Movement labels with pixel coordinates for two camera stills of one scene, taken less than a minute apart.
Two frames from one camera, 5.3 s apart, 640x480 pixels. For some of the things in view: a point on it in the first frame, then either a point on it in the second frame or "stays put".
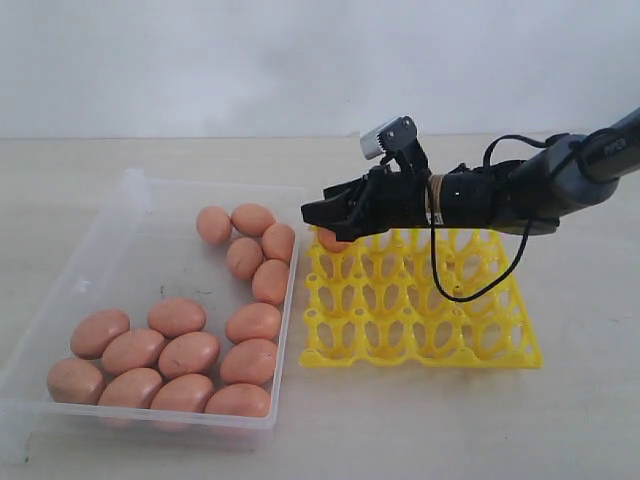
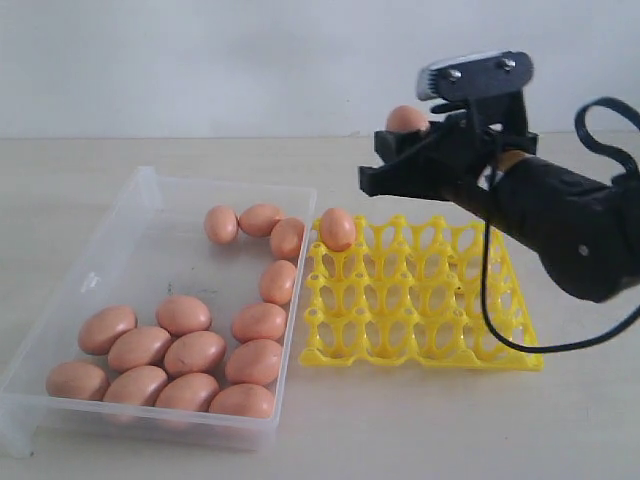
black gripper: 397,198 to 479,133
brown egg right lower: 250,361 stays put
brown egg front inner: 132,388 stays put
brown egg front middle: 191,392 stays put
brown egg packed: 244,257 to 407,118
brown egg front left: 75,380 stays put
